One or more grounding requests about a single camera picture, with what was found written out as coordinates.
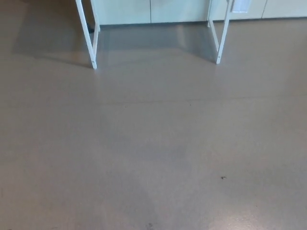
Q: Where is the white desk leg frame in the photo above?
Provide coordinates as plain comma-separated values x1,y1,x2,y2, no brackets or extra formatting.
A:
207,0,235,65
75,0,101,70

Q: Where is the white cabinet row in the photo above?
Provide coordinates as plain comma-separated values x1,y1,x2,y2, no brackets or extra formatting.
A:
92,0,307,26

